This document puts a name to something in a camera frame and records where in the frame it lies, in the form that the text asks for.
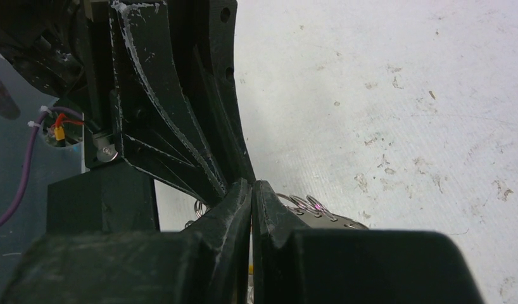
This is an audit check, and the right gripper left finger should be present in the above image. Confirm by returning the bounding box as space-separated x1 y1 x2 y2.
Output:
0 180 251 303

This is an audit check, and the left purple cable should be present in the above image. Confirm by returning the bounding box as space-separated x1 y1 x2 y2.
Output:
0 106 84 234

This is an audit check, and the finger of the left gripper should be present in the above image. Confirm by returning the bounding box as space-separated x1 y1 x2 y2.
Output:
193 1 256 184

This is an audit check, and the metal disc with key rings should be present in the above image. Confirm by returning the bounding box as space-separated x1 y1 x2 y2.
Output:
184 193 369 231

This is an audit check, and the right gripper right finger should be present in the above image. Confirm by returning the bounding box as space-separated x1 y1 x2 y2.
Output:
251 181 483 303

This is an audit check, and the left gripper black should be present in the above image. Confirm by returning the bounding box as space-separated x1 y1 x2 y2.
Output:
0 1 228 205

